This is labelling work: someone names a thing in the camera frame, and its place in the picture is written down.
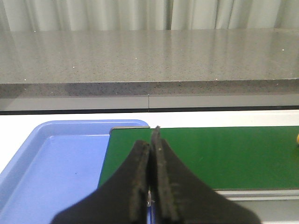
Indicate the blue plastic tray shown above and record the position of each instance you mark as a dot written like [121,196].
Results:
[60,163]

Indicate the green conveyor belt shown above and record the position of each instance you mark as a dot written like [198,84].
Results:
[250,157]

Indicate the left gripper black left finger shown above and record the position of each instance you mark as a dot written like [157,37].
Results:
[122,199]

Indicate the grey stone countertop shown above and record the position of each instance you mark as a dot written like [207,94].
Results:
[164,62]

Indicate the aluminium conveyor side rail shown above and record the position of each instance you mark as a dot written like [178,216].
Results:
[260,195]

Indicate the white pleated curtain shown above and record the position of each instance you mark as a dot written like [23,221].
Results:
[77,15]

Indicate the grey cabinet front panel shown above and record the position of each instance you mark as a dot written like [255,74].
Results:
[147,102]

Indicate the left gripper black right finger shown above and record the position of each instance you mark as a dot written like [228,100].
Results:
[182,198]

